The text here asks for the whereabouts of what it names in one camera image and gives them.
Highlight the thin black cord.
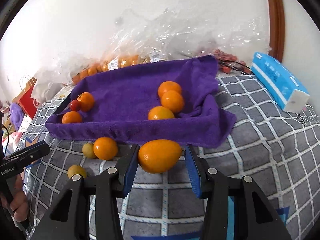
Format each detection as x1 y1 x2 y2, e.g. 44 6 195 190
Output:
217 59 252 75

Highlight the red paper bag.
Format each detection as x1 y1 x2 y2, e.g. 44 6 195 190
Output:
19 87 42 119
11 75 38 103

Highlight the large clear plastic bag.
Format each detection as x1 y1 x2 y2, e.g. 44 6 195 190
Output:
150 7 218 61

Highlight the clear bag of kumquats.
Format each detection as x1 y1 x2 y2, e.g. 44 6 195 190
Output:
137 47 171 64

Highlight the brown wooden door frame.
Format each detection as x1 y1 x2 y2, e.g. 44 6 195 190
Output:
262 0 286 63

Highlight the mandarin orange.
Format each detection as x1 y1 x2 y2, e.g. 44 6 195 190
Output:
77 92 95 112
157 81 182 99
62 111 83 124

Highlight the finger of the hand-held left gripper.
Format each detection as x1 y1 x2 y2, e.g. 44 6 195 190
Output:
4 141 50 165

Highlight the white patterned box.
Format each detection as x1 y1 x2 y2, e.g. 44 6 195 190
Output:
19 115 33 133

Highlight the smooth oval orange citrus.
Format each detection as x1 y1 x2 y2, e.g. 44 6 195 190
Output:
161 90 185 114
147 106 175 121
138 139 182 174
93 137 118 161

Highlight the clear bag of cherry tomatoes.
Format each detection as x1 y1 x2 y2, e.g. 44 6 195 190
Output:
197 47 247 74

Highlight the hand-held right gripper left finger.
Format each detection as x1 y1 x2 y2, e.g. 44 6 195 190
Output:
30 144 140 240

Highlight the clear bag of oranges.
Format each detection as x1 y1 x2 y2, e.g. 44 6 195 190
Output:
100 30 141 72

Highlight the grey checkered blanket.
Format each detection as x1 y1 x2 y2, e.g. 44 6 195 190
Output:
19 72 320 240

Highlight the person's left hand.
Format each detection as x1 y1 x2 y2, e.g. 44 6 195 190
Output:
10 174 30 222

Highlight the purple towel-lined tray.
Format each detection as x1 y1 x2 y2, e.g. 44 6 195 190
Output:
45 55 237 148

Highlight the blue tissue pack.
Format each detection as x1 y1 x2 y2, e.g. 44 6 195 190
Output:
251 52 310 112

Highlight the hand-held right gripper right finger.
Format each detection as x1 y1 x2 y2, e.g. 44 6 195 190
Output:
185 145 293 240

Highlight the purple plush toy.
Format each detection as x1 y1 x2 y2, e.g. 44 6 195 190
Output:
10 102 26 131

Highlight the small yellow citrus fruit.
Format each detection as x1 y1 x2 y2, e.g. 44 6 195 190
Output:
82 142 97 159
67 165 87 180

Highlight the blue tape strip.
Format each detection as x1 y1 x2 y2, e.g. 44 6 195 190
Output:
25 137 42 148
229 196 290 225

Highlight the clear bag of mandarins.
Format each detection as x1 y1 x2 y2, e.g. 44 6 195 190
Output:
34 52 101 100

